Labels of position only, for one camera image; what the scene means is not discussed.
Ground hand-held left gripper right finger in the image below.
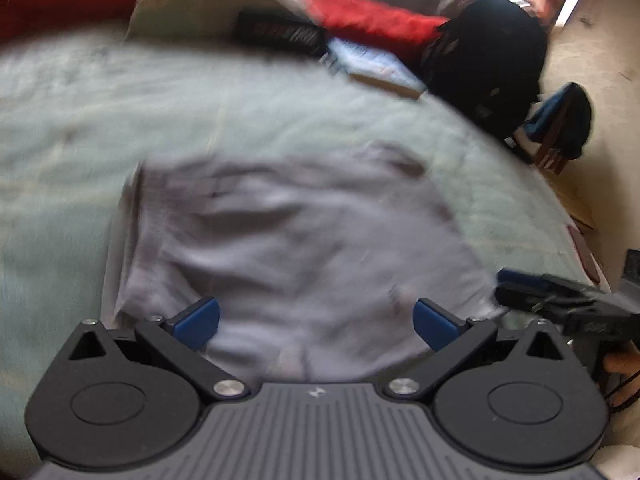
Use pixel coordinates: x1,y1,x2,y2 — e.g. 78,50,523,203
384,298,566,402

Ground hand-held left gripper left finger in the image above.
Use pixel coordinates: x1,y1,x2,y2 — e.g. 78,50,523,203
67,296,248,402

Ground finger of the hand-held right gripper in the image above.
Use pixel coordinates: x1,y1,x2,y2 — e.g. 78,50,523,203
497,268,566,286
495,282,571,313

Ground grey pants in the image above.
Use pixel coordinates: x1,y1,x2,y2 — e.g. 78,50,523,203
102,142,507,386

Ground person's right hand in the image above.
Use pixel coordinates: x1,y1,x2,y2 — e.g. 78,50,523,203
604,351,640,408

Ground wooden chair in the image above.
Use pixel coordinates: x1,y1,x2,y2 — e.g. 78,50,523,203
515,105,571,177

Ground blue cloth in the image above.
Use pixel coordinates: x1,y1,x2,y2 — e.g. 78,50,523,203
522,82,594,161

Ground green plaid blanket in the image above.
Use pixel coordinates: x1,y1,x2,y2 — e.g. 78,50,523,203
0,30,597,461

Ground black backpack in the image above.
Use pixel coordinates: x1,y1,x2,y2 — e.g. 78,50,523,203
420,0,549,142

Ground thick paperback book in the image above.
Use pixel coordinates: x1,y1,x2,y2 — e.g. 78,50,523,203
325,37,429,101

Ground red quilt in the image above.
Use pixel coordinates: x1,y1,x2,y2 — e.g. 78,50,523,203
0,0,451,62

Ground black pouch with red print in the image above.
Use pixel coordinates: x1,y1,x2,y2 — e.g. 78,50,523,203
235,7,329,59

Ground grey pillow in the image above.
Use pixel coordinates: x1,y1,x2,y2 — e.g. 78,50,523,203
127,0,322,47

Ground black cable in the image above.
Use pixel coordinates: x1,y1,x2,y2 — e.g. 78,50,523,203
605,375,640,414

